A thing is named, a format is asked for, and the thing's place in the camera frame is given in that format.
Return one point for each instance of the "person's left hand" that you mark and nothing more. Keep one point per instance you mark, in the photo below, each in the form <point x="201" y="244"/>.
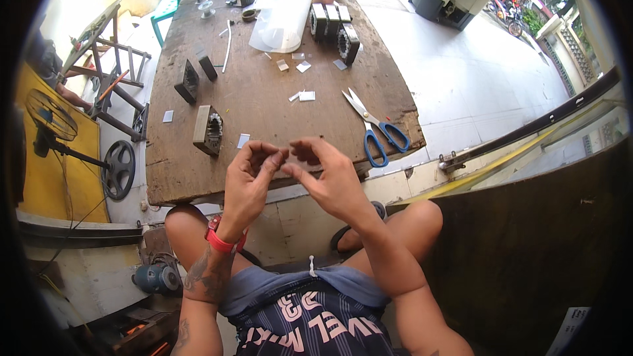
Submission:
<point x="242" y="193"/>

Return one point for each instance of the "parked motorcycle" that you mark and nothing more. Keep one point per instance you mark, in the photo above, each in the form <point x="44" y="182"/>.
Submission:
<point x="509" y="17"/>

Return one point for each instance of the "person's right hand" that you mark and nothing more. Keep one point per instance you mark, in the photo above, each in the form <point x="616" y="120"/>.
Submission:
<point x="336" y="183"/>

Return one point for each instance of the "metal gate rail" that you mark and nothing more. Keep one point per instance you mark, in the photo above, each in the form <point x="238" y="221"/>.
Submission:
<point x="534" y="126"/>

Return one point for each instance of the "black electric fan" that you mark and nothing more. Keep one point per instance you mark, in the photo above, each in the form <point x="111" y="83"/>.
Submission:
<point x="52" y="116"/>

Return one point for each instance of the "white thin tube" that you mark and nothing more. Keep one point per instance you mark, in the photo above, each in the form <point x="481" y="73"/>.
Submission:
<point x="227" y="47"/>

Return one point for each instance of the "green plastic chair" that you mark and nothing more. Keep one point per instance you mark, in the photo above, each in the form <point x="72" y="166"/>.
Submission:
<point x="170" y="7"/>

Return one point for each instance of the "dark metal gate panel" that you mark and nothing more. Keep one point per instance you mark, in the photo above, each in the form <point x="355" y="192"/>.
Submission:
<point x="524" y="257"/>

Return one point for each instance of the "dark narrow stator core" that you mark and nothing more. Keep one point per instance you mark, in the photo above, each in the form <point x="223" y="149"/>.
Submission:
<point x="206" y="65"/>

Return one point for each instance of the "white insulation paper piece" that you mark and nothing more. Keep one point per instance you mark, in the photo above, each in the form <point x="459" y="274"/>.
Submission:
<point x="307" y="96"/>
<point x="303" y="67"/>
<point x="295" y="96"/>
<point x="168" y="116"/>
<point x="340" y="65"/>
<point x="243" y="141"/>
<point x="283" y="65"/>

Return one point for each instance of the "blue electric motor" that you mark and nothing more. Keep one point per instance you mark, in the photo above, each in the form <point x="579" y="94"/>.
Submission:
<point x="153" y="278"/>

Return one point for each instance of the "white paper label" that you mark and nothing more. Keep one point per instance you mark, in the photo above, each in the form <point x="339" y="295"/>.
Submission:
<point x="568" y="331"/>

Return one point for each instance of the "red wrist watch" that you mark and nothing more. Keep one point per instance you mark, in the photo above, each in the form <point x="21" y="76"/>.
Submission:
<point x="220" y="242"/>

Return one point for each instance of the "person's legs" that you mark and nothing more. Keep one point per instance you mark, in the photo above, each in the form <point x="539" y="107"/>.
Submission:
<point x="188" y="232"/>

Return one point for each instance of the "beige sided stator core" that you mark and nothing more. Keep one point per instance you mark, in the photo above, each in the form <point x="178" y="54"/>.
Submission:
<point x="206" y="131"/>

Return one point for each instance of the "dark metal floor track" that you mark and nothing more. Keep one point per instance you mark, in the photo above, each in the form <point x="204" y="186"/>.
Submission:
<point x="79" y="235"/>

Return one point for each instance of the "wooden coil winding stand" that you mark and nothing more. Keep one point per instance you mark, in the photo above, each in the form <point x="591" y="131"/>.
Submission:
<point x="106" y="69"/>

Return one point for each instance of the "dark square stator core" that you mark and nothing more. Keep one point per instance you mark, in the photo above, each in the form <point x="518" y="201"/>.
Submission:
<point x="187" y="83"/>

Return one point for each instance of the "clear plastic sheet roll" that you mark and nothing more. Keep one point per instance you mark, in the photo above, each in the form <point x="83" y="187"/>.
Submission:
<point x="284" y="17"/>

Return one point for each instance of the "person's body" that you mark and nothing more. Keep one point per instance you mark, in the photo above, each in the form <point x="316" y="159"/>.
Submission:
<point x="306" y="316"/>

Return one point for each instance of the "yellow board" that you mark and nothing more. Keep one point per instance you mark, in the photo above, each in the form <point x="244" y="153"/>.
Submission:
<point x="49" y="183"/>

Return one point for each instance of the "black pulley wheel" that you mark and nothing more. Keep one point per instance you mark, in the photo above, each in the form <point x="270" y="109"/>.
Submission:
<point x="118" y="170"/>

